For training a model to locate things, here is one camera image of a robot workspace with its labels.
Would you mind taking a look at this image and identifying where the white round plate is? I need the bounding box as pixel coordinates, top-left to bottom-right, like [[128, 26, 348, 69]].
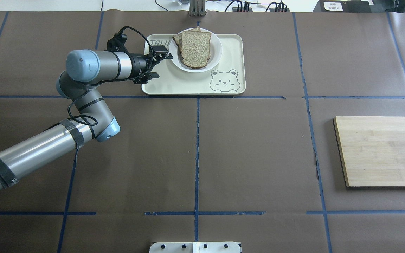
[[168, 28, 223, 73]]

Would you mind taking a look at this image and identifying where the bamboo cutting board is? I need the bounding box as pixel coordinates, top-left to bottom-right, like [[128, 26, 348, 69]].
[[333, 116, 405, 187]]

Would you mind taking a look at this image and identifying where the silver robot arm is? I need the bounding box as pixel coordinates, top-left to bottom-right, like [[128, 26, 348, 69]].
[[0, 45, 173, 190]]

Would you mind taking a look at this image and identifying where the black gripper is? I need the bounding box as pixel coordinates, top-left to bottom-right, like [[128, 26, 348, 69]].
[[132, 45, 174, 84]]

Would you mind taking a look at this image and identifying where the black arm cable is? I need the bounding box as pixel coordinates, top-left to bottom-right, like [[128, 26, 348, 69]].
[[67, 26, 155, 126]]

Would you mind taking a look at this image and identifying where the black power strip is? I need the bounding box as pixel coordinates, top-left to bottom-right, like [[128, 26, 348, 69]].
[[225, 0, 291, 13]]

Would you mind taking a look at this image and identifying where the bread slice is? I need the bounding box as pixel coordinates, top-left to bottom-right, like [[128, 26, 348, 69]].
[[180, 30, 212, 69], [173, 27, 202, 47]]

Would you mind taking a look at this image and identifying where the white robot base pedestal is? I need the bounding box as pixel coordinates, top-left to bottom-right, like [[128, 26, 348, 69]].
[[149, 241, 242, 253]]

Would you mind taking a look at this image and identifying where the grey metal camera post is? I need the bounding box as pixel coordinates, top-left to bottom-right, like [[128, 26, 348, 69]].
[[189, 0, 207, 17]]

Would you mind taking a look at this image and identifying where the black box with label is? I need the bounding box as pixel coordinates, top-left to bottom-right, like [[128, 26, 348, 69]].
[[313, 0, 393, 13]]

